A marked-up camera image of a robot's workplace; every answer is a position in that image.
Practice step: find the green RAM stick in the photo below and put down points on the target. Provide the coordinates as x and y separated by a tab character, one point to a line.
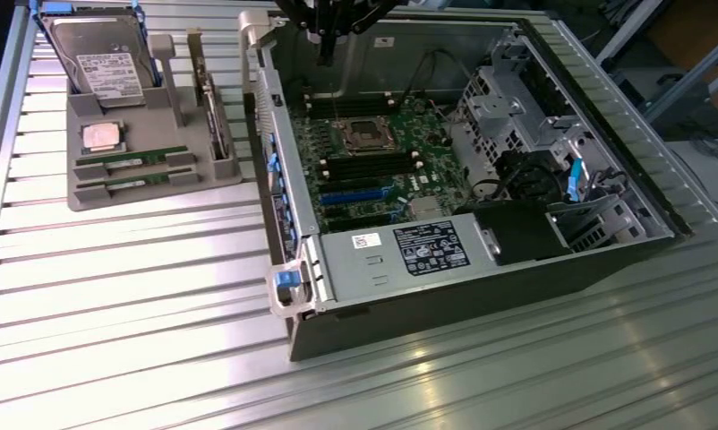
133	180
133	155

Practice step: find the green motherboard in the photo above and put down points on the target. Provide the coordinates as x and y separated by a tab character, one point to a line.
415	123

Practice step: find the silver metal disk bay cage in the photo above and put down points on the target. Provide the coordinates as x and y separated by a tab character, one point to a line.
502	107

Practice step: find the black expansion slot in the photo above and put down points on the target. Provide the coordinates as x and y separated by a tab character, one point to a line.
359	218
354	184

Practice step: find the blue expansion slot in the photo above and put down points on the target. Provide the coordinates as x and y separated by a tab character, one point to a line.
352	196

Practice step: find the silver chipset heatsink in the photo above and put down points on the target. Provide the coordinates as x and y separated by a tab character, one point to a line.
427	208

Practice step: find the CPU chip with metal lid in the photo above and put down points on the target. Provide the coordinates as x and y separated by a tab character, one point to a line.
103	135

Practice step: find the grey parts rack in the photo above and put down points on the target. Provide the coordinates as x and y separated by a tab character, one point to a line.
149	197

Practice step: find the grey power supply with label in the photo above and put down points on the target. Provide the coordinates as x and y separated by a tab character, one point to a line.
358	264

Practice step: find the blue plastic lever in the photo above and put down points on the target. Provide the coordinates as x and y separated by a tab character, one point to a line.
575	179

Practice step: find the black plastic shroud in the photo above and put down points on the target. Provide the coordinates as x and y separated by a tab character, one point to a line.
516	230

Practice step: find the blue case latch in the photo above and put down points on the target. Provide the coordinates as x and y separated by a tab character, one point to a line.
286	280

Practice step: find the wooden desk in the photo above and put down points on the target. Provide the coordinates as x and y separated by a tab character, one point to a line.
686	27

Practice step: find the black and silver PC case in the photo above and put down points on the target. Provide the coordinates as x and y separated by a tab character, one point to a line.
394	322

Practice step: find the CPU socket with metal frame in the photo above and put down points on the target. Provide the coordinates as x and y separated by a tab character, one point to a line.
360	134

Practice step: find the graphics card with metal bracket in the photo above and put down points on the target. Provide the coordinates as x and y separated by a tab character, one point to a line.
209	103

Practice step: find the hard disk with blue bracket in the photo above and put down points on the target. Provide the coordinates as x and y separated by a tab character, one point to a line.
99	49

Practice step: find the aluminium frame with glass panel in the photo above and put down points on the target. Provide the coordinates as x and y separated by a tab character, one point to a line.
681	80

